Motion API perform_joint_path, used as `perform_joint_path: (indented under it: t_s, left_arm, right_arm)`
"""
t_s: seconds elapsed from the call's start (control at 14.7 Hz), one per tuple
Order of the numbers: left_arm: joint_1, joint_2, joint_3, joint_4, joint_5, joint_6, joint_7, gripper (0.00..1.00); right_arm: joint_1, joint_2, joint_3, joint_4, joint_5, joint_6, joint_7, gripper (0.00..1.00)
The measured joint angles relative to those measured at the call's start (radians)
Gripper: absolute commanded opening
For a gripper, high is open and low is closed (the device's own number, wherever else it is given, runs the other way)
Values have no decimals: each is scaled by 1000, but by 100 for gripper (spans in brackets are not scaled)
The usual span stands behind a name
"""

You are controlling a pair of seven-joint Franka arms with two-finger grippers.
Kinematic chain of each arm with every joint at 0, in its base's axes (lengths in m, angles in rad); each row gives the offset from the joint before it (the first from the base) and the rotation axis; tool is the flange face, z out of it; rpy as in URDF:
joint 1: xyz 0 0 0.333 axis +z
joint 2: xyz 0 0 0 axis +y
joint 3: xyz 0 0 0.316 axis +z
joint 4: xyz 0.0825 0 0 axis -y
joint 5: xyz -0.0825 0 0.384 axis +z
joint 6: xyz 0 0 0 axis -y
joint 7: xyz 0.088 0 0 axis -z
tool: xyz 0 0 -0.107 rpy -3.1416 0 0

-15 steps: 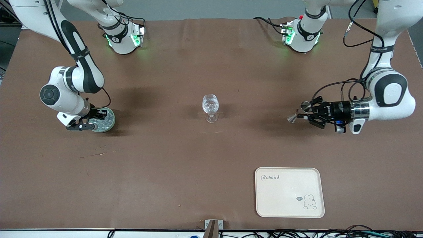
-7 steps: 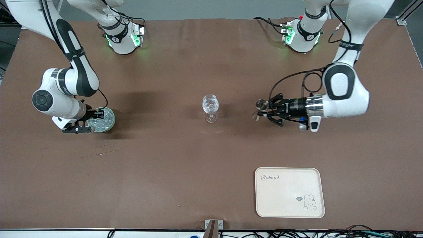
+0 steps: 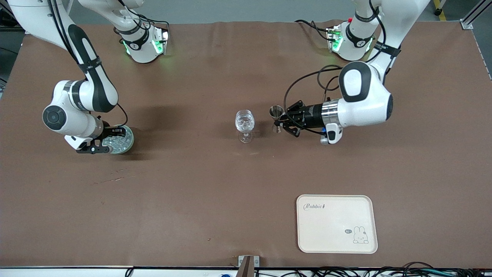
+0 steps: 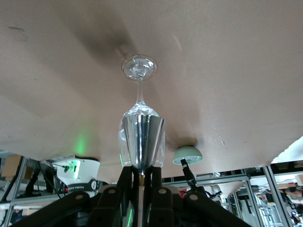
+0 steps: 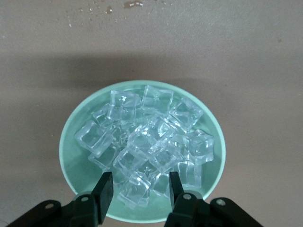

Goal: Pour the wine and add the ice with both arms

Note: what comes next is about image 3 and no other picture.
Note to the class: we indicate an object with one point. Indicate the white rabbit print tray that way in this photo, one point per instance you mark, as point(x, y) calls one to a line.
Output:
point(334, 227)

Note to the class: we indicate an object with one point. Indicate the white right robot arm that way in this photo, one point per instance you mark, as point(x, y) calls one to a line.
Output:
point(61, 115)

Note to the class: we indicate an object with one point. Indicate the small steel jigger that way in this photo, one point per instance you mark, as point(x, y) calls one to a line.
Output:
point(276, 111)

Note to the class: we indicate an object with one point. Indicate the clear ice cube pile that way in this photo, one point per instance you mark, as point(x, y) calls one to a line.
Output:
point(121, 143)

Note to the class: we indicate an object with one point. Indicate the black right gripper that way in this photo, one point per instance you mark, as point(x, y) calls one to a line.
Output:
point(109, 132)

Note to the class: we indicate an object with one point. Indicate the grey metal camera bracket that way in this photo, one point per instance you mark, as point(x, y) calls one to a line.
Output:
point(246, 267)

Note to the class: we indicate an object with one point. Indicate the green round bowl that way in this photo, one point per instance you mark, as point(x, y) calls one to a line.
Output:
point(127, 148)

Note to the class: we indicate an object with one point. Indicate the brown table cover mat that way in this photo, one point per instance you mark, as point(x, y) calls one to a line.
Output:
point(230, 192)

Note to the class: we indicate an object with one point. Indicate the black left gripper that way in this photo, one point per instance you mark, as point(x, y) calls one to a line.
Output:
point(312, 115)

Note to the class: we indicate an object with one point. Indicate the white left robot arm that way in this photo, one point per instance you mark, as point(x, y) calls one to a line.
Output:
point(365, 104)

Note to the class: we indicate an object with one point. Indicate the clear wine glass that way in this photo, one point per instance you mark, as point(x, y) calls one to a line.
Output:
point(245, 121)

